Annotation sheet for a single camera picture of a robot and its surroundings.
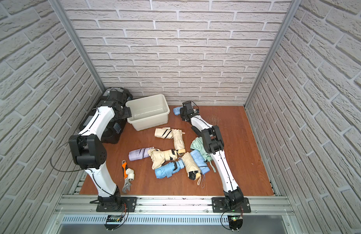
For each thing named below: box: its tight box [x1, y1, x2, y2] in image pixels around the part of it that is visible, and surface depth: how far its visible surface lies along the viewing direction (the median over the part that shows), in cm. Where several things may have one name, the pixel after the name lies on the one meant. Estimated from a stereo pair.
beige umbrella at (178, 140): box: [171, 128, 186, 151], surface depth 94 cm
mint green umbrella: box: [190, 136, 217, 174], surface depth 91 cm
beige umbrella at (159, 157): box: [147, 148, 178, 170], surface depth 89 cm
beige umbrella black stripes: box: [154, 127, 174, 139], surface depth 99 cm
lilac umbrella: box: [128, 146, 155, 162], surface depth 91 cm
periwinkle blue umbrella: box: [190, 149, 211, 176], surface depth 88 cm
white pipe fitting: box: [125, 167, 135, 181], surface depth 83 cm
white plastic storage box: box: [125, 93, 171, 132], surface depth 109 cm
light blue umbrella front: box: [154, 159, 185, 179], surface depth 84 cm
